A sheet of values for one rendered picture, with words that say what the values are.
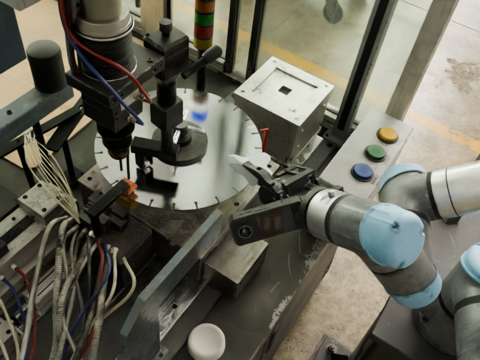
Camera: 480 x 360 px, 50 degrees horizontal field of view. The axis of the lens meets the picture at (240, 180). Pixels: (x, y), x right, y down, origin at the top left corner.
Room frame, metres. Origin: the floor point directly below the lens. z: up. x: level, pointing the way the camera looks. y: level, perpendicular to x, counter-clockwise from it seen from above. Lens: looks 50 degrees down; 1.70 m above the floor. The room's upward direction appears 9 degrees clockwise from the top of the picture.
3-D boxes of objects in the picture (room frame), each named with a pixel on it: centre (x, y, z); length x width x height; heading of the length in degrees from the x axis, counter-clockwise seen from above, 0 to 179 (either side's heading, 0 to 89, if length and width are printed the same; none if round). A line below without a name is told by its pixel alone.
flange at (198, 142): (0.71, 0.13, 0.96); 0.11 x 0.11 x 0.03
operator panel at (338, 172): (0.82, -0.27, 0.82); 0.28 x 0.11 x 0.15; 153
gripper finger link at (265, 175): (0.54, -0.04, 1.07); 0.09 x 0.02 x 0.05; 44
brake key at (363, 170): (0.75, -0.25, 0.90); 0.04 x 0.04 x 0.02
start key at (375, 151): (0.81, -0.29, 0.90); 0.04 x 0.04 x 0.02
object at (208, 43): (1.01, 0.13, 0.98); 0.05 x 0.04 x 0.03; 63
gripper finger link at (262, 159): (0.59, -0.02, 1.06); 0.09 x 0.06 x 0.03; 44
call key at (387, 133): (0.87, -0.32, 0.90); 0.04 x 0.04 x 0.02
